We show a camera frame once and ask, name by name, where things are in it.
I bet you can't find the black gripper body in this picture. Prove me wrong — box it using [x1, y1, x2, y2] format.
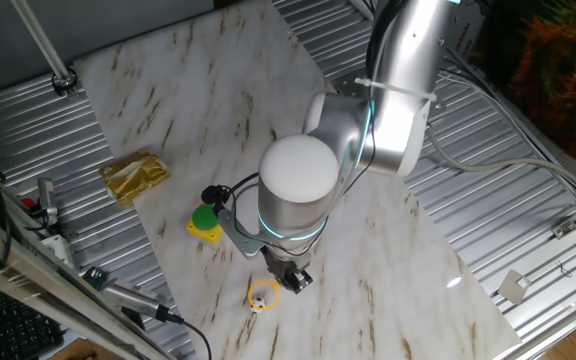
[260, 247, 314, 279]

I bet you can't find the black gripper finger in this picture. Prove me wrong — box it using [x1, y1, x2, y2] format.
[272, 269, 294, 291]
[290, 269, 315, 295]

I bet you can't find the yellow rubber ring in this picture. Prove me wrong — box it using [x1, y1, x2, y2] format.
[247, 279, 282, 312]

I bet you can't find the white marble pattern sheet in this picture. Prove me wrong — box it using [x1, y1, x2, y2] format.
[72, 0, 523, 360]

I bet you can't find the yellow box green push button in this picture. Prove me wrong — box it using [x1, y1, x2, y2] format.
[186, 202, 225, 247]

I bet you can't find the gold foil packet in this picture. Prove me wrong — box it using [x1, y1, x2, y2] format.
[98, 149, 172, 208]

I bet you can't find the green bit set case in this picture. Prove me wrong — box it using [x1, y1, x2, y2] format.
[82, 266, 109, 292]

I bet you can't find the grey flat tag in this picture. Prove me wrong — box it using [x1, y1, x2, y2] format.
[497, 269, 533, 306]

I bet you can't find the small silver metal device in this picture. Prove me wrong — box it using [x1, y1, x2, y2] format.
[35, 177, 60, 226]

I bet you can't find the black keyboard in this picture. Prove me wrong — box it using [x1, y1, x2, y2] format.
[0, 284, 64, 360]

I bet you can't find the black pole foot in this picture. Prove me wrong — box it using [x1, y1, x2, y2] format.
[51, 67, 79, 97]

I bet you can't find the colourful patterned cloth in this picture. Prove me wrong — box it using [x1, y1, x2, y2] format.
[470, 0, 576, 181]

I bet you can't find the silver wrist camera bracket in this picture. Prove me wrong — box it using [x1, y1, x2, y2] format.
[216, 207, 265, 259]

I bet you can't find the black camera cable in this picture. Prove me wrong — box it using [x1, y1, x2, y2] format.
[167, 312, 213, 360]

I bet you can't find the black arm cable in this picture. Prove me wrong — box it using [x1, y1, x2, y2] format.
[200, 99, 378, 251]

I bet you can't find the silver ribbed camera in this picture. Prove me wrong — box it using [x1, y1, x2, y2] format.
[101, 278, 184, 325]

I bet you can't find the aluminium frame beam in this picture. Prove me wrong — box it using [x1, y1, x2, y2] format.
[0, 202, 169, 360]

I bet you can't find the grey cable with metal connector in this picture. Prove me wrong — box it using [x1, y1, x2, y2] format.
[425, 127, 576, 199]

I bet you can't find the metal corner bracket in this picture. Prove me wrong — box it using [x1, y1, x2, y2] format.
[551, 217, 576, 240]

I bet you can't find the aluminium frame pole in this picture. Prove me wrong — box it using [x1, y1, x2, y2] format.
[10, 0, 74, 81]

